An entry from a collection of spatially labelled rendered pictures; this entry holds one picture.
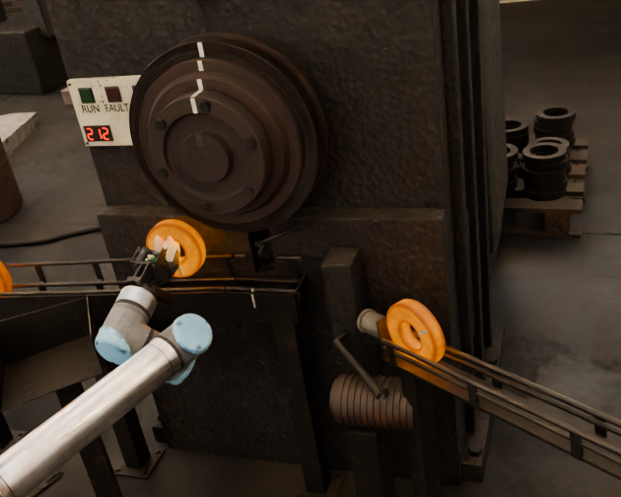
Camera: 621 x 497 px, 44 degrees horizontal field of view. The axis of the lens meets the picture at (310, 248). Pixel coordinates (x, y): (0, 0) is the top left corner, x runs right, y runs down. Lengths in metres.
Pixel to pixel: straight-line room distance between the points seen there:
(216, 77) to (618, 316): 1.87
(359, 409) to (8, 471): 0.81
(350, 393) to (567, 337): 1.22
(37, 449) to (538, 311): 2.04
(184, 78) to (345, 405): 0.85
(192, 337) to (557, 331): 1.63
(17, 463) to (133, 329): 0.43
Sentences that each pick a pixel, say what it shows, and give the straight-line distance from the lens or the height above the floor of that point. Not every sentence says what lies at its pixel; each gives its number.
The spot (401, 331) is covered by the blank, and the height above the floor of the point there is 0.70.
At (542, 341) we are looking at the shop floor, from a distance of 2.89.
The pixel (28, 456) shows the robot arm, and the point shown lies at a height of 0.81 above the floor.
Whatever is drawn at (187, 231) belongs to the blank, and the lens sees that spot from 1.96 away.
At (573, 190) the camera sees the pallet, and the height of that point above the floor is 0.14.
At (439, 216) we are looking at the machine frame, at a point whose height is 0.87.
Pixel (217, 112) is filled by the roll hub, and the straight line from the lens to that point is 1.68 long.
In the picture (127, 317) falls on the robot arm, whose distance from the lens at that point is 1.79.
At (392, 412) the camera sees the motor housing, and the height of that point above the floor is 0.49.
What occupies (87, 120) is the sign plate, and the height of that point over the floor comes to 1.13.
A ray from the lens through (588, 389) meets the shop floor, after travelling 2.70.
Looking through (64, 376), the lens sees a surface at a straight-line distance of 2.07.
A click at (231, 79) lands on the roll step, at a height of 1.27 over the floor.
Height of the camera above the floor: 1.72
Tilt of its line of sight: 29 degrees down
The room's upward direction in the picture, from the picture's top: 9 degrees counter-clockwise
